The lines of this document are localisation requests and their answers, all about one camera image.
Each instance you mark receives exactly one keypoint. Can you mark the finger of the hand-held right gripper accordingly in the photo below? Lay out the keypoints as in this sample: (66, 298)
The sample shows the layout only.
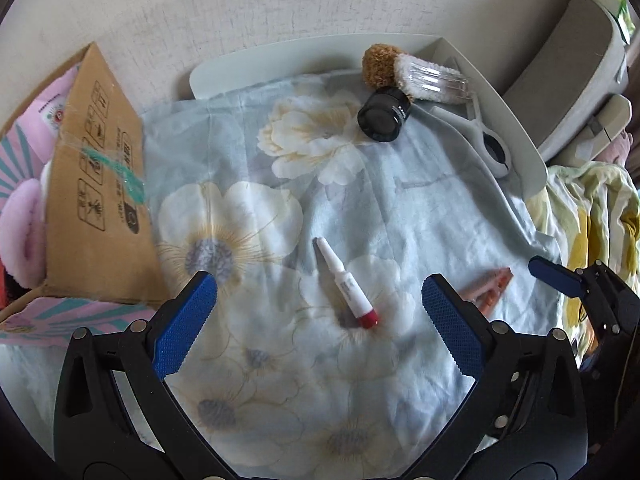
(555, 273)

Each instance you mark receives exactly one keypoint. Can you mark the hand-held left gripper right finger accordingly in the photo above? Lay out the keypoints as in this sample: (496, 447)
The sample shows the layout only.
(452, 330)

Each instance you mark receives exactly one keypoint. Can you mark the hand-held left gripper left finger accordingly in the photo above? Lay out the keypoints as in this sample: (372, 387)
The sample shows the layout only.
(185, 325)

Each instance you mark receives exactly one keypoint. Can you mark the white lip balm red cap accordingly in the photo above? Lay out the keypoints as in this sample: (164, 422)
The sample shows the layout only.
(347, 285)

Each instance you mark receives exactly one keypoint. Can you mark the brown cardboard box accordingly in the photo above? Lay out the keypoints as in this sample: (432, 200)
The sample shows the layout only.
(100, 185)

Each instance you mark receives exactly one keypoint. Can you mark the pink fluffy headband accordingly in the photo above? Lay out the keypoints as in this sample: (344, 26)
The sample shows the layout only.
(20, 230)

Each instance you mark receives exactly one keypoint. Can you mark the white desk tray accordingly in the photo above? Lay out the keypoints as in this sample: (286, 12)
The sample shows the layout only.
(310, 55)

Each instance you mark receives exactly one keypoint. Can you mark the yellow green floral blanket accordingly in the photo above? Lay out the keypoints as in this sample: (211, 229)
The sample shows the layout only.
(590, 210)

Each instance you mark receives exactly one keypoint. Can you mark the light blue floral cloth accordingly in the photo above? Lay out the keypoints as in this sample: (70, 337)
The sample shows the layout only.
(400, 210)

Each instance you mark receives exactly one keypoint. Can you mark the pink soft toy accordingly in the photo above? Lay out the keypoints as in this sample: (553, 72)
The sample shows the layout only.
(620, 147)

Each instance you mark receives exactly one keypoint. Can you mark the white plastic scissor-shaped tool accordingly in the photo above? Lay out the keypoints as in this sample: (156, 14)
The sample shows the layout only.
(475, 127)

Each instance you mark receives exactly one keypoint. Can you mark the black cosmetic jar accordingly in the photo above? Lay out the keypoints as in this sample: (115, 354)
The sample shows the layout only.
(382, 117)

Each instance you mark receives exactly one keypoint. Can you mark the beige upholstered furniture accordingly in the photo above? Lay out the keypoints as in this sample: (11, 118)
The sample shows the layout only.
(575, 50)

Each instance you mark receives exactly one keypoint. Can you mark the clear hair clip white fuzz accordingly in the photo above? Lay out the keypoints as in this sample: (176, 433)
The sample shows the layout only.
(430, 77)

